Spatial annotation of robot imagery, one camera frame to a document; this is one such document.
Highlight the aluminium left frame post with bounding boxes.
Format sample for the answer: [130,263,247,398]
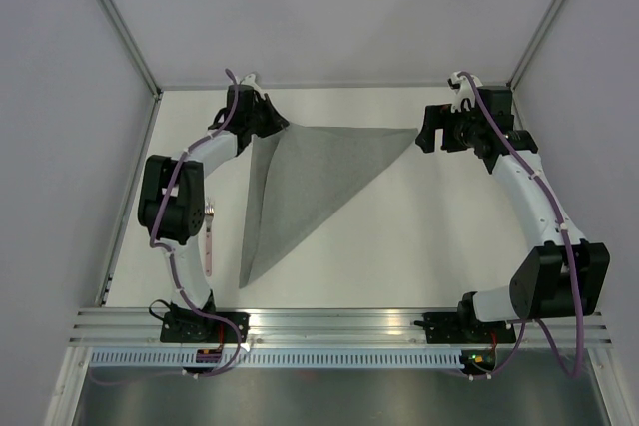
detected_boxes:
[97,0,162,100]

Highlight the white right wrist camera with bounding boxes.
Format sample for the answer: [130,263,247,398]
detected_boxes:
[447,72,476,113]

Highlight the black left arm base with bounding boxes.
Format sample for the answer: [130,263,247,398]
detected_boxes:
[160,304,250,344]

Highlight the grey cloth napkin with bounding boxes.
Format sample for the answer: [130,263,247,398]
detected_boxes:
[239,124,417,288]

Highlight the pink handled fork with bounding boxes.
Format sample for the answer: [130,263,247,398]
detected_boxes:
[204,198,215,277]

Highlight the aluminium front rail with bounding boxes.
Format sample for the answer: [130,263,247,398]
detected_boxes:
[68,308,614,350]

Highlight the white slotted cable duct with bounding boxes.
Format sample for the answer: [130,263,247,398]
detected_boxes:
[89,347,463,370]

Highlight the aluminium frame post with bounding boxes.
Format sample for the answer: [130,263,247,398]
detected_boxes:
[97,0,162,100]
[506,0,568,91]

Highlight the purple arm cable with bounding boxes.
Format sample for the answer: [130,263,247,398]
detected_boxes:
[89,67,251,387]
[456,70,585,381]

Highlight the aluminium right frame post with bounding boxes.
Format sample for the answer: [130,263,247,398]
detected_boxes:
[506,0,568,91]

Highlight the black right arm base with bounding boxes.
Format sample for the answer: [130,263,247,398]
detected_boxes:
[413,311,516,346]

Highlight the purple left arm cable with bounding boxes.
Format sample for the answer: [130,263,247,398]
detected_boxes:
[89,67,251,387]

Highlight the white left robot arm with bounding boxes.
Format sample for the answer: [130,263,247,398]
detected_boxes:
[137,74,289,342]

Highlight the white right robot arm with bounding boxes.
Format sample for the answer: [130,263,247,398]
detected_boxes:
[415,81,610,341]

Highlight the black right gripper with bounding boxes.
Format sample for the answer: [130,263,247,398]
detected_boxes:
[416,103,485,153]

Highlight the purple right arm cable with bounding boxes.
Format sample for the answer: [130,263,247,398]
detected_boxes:
[456,70,585,381]

